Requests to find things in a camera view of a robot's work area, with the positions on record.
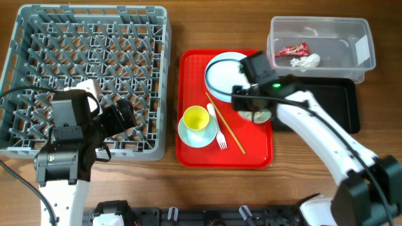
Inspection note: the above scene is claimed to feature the green bowl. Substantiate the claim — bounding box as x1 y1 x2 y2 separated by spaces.
238 110 272 125

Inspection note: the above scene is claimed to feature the red snack wrapper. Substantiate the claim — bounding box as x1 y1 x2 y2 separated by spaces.
274 42 310 57

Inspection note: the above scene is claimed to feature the white tissue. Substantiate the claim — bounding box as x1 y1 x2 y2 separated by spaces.
290 53 320 67

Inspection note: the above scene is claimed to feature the yellow cup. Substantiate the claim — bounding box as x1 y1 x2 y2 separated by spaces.
183 105 210 131

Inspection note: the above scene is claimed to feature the small light blue bowl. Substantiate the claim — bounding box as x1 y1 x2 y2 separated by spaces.
178 118 217 148

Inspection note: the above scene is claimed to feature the rice food waste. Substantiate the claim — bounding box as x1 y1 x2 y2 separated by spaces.
253 111 271 124

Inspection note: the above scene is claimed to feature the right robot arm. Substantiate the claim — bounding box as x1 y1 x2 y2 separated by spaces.
231 75 401 225

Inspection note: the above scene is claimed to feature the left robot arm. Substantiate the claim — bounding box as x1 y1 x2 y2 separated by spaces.
34 89 136 225

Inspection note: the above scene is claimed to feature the red plastic tray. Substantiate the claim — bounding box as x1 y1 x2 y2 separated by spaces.
176 49 274 169

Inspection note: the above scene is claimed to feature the large light blue plate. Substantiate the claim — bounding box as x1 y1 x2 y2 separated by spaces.
207 51 251 94

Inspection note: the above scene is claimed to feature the wooden chopstick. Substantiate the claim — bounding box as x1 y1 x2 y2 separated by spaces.
205 92 246 154

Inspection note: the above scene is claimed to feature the white plastic fork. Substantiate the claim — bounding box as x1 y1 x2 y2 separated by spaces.
207 103 227 149

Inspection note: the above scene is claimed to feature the black tray bin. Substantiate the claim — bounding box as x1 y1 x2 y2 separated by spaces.
270 77 361 134

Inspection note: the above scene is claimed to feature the clear plastic bin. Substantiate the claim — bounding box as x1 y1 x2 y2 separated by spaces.
266 16 376 83

